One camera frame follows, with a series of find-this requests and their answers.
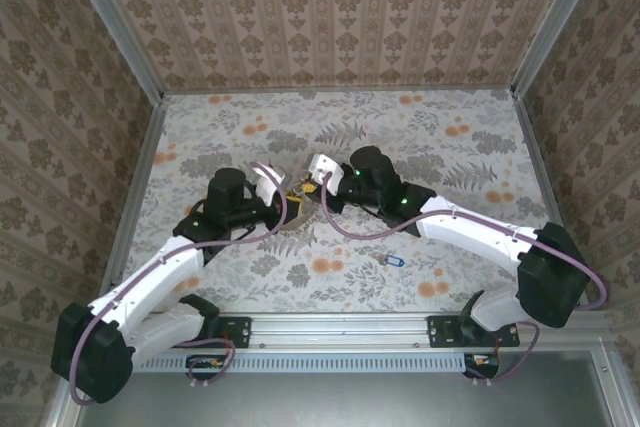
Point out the metal disc with key rings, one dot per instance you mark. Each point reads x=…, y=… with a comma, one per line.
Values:
x=300, y=224

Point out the blue key tag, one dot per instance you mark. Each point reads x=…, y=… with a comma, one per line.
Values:
x=397, y=262

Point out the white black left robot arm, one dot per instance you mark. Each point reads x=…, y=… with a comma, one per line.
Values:
x=150, y=277

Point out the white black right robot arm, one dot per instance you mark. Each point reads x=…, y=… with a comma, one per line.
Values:
x=465, y=227

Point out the black connector board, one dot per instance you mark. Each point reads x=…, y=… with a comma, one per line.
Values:
x=205, y=367
x=482, y=364

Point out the grey metal panel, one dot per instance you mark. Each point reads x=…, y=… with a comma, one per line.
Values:
x=325, y=402

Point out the aluminium table side rail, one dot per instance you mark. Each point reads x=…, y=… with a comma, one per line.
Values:
x=141, y=172
x=534, y=147

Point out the aluminium table end rail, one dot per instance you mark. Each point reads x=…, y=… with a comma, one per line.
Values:
x=340, y=90

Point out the aluminium mounting rail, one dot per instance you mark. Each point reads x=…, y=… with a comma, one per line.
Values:
x=340, y=329

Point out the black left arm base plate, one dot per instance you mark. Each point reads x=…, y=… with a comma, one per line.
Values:
x=240, y=332

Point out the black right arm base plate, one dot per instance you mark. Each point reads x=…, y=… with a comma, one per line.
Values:
x=442, y=332

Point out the aluminium frame post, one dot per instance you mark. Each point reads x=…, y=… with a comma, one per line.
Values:
x=555, y=27
x=115, y=27

